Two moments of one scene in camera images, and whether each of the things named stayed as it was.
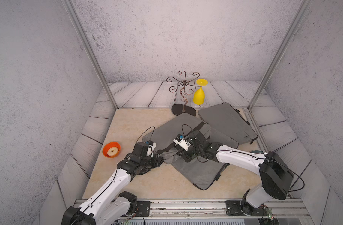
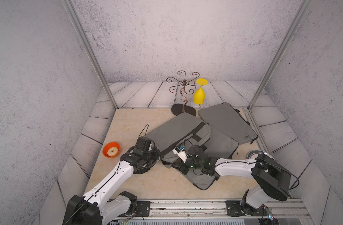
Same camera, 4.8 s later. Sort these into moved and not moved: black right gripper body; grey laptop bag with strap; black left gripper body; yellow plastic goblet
Moved: black right gripper body
Not moved: grey laptop bag with strap; yellow plastic goblet; black left gripper body
